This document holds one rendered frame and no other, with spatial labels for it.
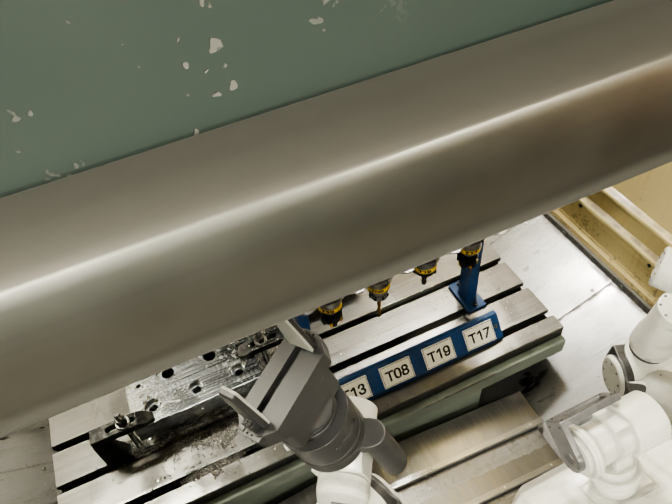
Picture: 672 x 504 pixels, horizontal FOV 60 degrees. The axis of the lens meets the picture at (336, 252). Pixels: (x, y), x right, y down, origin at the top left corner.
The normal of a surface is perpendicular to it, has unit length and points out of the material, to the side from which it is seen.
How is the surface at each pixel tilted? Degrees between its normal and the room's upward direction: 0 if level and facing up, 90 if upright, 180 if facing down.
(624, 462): 67
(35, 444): 24
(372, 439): 16
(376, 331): 0
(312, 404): 78
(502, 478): 8
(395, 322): 0
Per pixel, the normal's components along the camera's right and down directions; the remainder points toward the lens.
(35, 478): 0.29, -0.77
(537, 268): -0.44, -0.48
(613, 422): -0.24, -0.88
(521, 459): 0.04, -0.71
